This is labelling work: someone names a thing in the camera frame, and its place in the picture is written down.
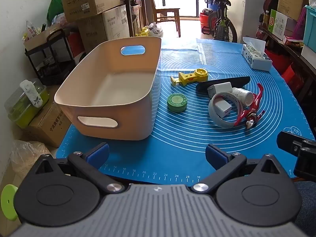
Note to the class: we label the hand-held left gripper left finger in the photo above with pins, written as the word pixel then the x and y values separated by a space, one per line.
pixel 98 154

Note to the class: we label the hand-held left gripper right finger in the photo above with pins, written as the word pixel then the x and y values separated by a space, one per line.
pixel 216 156

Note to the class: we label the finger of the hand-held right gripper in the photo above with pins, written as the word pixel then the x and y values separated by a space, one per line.
pixel 288 140

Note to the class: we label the pale tape roll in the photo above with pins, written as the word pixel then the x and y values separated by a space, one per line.
pixel 217 119

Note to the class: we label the beige plastic basket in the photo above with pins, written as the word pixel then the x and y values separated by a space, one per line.
pixel 118 91

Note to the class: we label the white power adapter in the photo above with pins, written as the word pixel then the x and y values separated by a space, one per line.
pixel 223 108
pixel 219 88

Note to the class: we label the yellow plastic tool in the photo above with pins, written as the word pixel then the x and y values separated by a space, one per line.
pixel 187 77

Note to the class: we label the blue silicone mat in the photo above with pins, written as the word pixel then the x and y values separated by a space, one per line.
pixel 187 138

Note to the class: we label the printed brown cardboard box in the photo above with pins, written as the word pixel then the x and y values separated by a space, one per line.
pixel 49 126

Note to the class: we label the white pill bottle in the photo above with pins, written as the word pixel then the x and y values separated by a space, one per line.
pixel 243 95

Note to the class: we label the green round tin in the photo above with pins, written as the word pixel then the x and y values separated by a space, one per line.
pixel 177 102

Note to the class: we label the person's leg in jeans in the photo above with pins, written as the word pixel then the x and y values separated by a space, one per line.
pixel 307 207

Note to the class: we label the plastic bag of grain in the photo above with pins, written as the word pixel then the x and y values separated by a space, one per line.
pixel 27 155

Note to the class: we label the black oblong case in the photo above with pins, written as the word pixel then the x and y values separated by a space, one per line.
pixel 234 81

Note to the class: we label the tissue pack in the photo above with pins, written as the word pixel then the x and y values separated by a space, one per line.
pixel 256 58

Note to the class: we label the dark wooden shelf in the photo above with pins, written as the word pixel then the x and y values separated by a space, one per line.
pixel 291 51

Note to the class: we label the green container with clear lid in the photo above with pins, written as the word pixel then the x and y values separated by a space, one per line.
pixel 22 108

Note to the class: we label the white cloth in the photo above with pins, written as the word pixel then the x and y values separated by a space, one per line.
pixel 30 93

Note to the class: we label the black metal rack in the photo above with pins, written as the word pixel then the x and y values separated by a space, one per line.
pixel 54 61

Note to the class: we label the lime green disc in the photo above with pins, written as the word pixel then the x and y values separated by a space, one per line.
pixel 7 202

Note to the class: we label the red black appliance box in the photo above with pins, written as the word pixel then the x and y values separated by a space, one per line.
pixel 74 43

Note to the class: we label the teal storage bin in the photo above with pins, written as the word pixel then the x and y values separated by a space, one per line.
pixel 310 27

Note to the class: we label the green white box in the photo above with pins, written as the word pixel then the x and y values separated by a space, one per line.
pixel 277 22

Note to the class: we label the yellow detergent bottle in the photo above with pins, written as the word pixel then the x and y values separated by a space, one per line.
pixel 143 32

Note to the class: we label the open cardboard box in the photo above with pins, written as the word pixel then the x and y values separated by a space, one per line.
pixel 39 38

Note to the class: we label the air purifier cardboard box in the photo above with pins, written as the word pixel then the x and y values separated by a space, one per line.
pixel 114 24

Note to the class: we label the green black bicycle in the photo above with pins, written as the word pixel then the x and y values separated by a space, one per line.
pixel 222 24

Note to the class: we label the white freezer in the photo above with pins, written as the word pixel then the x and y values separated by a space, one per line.
pixel 249 12

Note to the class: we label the white plastic bag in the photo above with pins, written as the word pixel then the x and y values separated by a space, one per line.
pixel 155 30

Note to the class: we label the red bucket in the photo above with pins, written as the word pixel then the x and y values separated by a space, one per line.
pixel 203 19

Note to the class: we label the tall brown cardboard box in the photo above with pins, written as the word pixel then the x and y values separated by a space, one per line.
pixel 292 0

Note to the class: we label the wooden chair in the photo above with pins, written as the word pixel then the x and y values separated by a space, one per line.
pixel 167 13

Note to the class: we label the green bag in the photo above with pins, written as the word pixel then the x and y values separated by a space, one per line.
pixel 55 7

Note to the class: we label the large brown cardboard box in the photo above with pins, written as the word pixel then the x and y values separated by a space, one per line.
pixel 91 0

